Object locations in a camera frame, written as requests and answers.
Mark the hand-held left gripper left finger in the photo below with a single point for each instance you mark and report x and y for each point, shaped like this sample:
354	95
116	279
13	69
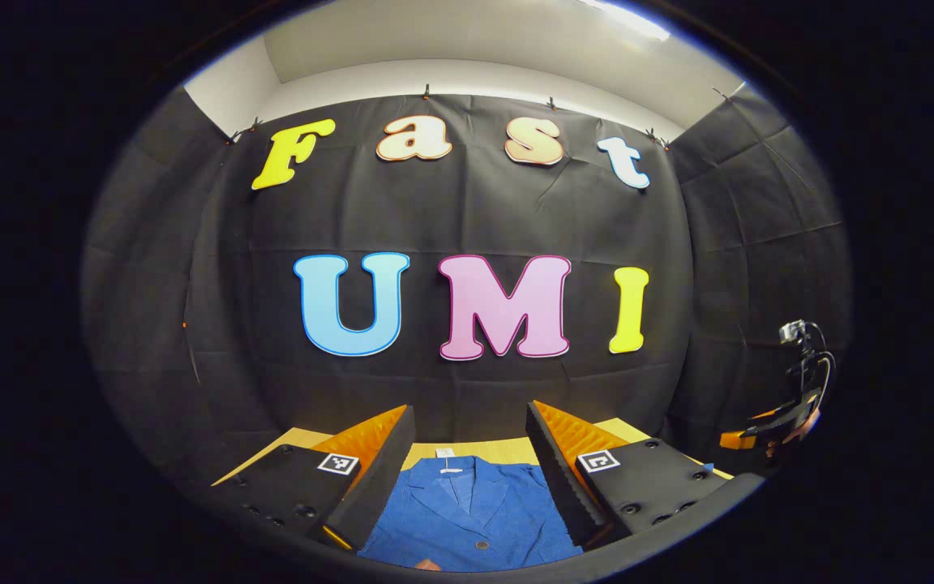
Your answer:
378	478

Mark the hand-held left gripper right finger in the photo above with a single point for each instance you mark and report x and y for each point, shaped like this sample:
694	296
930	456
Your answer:
556	478

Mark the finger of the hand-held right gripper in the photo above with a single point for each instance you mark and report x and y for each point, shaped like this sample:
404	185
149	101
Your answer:
734	440

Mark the blue button jacket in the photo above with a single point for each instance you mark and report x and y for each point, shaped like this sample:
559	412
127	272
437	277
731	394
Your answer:
475	519

